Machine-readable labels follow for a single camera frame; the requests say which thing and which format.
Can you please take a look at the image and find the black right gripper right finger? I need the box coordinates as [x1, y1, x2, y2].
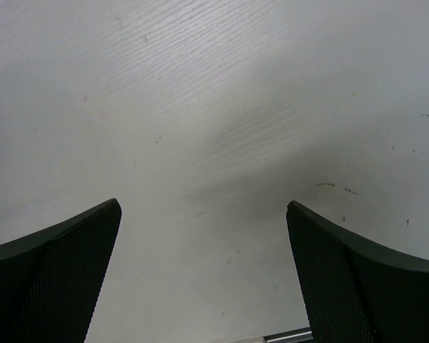
[286, 201, 429, 342]

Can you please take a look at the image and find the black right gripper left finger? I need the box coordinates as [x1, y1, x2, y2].
[0, 199, 122, 342]

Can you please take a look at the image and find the aluminium frame rail right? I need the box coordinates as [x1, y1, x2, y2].
[264, 328, 313, 343]

